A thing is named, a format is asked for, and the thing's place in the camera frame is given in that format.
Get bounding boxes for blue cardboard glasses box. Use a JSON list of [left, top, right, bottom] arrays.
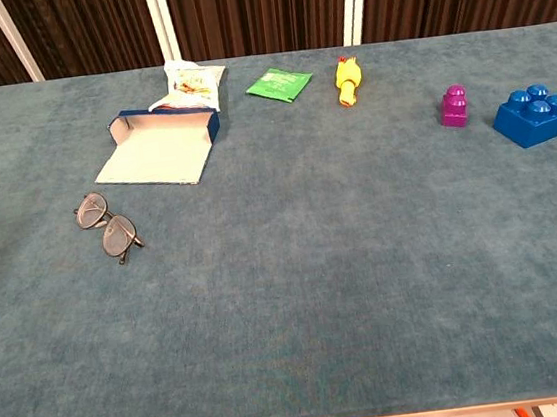
[[88, 99, 228, 196]]

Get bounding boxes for dark-framed eyeglasses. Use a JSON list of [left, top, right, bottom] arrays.
[[71, 186, 148, 271]]

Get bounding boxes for blue felt table cover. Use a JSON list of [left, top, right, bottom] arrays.
[[0, 20, 557, 417]]

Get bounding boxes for green foil sachet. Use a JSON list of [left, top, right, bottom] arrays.
[[243, 62, 316, 108]]

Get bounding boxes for yellow rubber chicken toy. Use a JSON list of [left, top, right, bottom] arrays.
[[332, 53, 366, 109]]

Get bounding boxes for white snack bag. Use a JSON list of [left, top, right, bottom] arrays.
[[142, 53, 232, 121]]

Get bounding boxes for purple two-stud building block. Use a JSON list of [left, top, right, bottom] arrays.
[[436, 82, 472, 130]]

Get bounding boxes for blue four-stud building block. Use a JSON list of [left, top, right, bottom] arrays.
[[487, 81, 557, 153]]

